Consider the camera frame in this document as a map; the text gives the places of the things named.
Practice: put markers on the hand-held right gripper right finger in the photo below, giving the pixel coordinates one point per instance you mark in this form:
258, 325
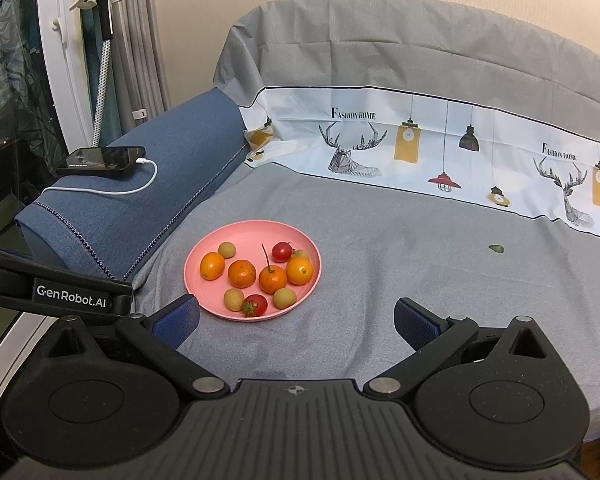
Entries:
415, 325

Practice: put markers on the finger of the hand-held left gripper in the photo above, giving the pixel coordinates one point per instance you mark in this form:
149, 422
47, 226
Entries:
80, 292

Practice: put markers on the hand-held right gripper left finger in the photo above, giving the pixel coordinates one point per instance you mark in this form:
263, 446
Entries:
175, 322

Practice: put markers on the yellow-green cherry tomato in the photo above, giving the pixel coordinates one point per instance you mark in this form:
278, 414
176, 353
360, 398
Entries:
302, 254
284, 298
226, 249
234, 300

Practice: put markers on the orange kumquat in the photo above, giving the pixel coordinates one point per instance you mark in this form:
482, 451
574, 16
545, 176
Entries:
212, 266
300, 271

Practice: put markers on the red cherry tomato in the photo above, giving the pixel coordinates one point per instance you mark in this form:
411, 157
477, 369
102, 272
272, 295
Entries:
256, 306
281, 252

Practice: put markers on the small orange mandarin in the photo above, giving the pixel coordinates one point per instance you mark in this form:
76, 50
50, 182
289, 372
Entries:
273, 280
242, 273

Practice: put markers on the pink round plate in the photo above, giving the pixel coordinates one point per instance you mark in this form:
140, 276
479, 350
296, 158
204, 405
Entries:
260, 235

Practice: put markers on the small green leaf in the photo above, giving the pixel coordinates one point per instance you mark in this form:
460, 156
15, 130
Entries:
496, 248

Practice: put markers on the black smartphone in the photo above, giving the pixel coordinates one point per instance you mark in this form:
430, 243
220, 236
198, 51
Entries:
100, 157

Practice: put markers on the teal curtain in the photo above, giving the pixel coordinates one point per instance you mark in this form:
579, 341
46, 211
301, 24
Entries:
115, 85

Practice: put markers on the hanging patterned garment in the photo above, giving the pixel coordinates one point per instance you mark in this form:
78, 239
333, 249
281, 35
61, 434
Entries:
0, 60

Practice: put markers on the grey curtain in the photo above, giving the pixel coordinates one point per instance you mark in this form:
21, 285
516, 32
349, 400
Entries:
140, 50

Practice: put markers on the black garment steamer head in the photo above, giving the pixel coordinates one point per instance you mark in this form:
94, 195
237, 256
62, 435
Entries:
102, 5

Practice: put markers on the white wall clip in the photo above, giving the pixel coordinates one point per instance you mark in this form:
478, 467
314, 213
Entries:
138, 113

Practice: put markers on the white door frame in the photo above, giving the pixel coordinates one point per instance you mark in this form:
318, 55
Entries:
67, 60

